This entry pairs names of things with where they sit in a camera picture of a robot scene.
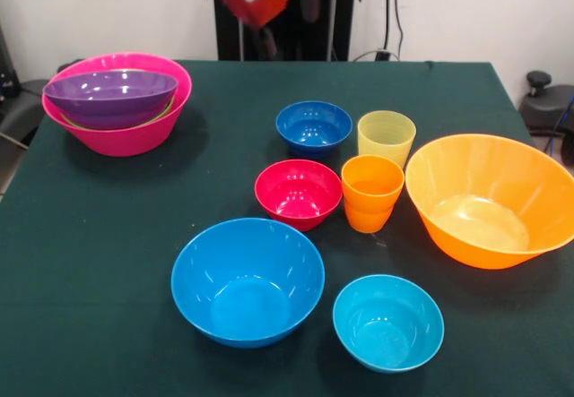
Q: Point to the small red plastic bowl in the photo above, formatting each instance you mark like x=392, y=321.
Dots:
x=298, y=195

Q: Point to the orange plastic cup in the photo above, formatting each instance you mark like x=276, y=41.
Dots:
x=368, y=222
x=372, y=182

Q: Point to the purple plastic bowl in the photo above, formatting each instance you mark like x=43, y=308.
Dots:
x=112, y=97

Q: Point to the large pink plastic bowl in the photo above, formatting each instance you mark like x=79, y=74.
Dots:
x=125, y=141

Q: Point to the small light blue bowl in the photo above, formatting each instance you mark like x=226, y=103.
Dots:
x=388, y=325

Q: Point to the green plastic bowl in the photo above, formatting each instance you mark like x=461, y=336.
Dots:
x=167, y=112

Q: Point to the medium blue plastic bowl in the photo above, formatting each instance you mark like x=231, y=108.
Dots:
x=246, y=280

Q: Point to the black equipment box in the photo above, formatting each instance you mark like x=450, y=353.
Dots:
x=6, y=65

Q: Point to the yellow plastic cup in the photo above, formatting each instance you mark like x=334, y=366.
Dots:
x=386, y=139

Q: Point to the small dark blue bowl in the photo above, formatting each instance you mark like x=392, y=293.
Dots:
x=314, y=128

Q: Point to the black pedestal leg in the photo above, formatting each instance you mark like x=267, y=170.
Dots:
x=22, y=106
x=545, y=106

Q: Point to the large orange plastic bowl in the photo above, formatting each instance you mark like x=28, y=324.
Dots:
x=484, y=182

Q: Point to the dark green tablecloth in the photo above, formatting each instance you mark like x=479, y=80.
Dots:
x=471, y=101

